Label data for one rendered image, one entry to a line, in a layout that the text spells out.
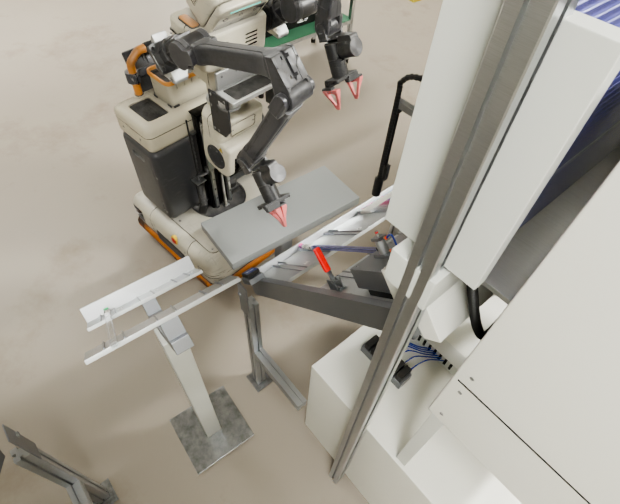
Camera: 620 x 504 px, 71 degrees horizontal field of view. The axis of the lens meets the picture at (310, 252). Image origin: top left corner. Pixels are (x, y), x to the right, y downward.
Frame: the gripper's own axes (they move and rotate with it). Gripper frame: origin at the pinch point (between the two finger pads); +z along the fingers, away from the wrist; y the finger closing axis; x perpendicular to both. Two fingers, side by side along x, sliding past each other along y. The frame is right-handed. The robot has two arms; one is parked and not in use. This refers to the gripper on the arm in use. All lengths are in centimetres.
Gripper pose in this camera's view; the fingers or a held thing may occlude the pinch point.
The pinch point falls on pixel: (284, 224)
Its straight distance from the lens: 146.0
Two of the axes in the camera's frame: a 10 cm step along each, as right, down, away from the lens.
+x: -5.1, -0.5, 8.6
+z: 3.9, 8.8, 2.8
